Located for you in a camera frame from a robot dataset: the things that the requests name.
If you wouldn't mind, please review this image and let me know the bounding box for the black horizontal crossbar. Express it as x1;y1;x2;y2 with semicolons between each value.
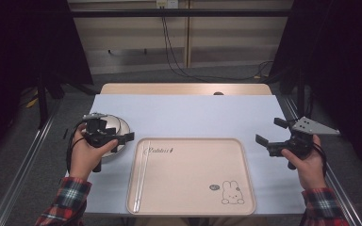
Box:
70;8;294;19

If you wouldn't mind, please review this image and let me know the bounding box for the beige tray with rabbit print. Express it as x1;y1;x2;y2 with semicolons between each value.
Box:
125;137;256;217

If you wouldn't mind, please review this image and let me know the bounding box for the wooden vertical post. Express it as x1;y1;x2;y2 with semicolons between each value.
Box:
183;0;192;69

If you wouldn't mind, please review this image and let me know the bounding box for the aluminium floor rail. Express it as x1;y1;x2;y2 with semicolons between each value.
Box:
279;93;362;226
0;99;64;226

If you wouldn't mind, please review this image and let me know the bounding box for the pale blue table mat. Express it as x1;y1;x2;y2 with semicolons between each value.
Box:
64;93;306;218

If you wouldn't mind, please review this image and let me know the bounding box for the black wall cable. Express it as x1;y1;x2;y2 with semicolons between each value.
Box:
160;7;275;83

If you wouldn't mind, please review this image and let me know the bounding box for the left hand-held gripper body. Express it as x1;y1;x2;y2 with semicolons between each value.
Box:
82;112;128;173

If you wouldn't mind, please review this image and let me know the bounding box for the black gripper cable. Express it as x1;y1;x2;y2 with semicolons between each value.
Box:
66;121;89;174
312;142;328;181

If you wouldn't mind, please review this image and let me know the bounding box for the dark curtain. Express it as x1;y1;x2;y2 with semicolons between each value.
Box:
270;0;362;172
0;0;94;166

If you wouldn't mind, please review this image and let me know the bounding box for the wooden table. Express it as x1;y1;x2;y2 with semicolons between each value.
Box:
99;82;273;96

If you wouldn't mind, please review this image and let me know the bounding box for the person's left hand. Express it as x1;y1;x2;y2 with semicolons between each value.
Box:
69;123;120;182

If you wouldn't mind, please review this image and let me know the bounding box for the black metal stand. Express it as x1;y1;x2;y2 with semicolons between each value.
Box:
37;70;65;128

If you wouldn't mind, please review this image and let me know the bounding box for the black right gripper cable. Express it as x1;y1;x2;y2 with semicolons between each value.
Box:
312;142;328;181

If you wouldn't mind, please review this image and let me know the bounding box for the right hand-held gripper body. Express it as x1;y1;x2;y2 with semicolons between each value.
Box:
267;116;341;171

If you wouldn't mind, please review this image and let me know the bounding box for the white wall socket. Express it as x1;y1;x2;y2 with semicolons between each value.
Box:
156;0;179;9

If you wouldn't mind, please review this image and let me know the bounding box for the yellow floor tape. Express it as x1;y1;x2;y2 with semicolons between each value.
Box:
25;89;41;109

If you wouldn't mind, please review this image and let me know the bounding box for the person's right hand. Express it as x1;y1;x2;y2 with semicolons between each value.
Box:
280;134;327;191

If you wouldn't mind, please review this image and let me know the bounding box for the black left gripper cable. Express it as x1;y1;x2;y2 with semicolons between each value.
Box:
66;121;89;174

